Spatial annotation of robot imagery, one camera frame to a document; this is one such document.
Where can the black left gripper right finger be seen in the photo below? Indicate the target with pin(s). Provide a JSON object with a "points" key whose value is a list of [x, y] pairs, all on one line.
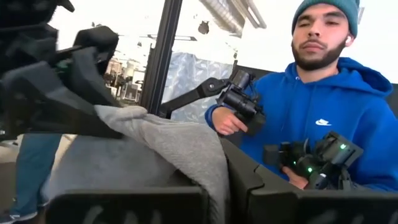
{"points": [[311, 207]]}

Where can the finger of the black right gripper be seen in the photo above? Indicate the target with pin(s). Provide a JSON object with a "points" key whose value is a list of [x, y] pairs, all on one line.
{"points": [[93, 62], [46, 105]]}

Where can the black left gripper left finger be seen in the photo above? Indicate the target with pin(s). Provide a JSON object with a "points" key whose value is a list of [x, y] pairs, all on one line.
{"points": [[124, 205]]}

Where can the grey baseball cap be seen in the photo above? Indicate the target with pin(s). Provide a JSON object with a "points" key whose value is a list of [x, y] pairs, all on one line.
{"points": [[171, 149]]}

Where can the person's hand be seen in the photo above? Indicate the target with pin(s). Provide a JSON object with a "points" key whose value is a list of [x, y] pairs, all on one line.
{"points": [[225, 121], [295, 180]]}

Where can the person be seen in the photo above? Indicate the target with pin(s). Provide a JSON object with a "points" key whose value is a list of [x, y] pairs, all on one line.
{"points": [[34, 168], [342, 102]]}

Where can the translucent plastic sheeting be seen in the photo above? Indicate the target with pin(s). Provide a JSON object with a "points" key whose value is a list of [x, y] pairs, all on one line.
{"points": [[192, 81]]}

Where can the teal beanie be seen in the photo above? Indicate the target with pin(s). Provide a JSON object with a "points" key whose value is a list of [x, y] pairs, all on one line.
{"points": [[339, 7]]}

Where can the silver ventilation duct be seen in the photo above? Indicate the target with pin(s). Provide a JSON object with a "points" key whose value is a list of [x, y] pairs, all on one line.
{"points": [[230, 15]]}

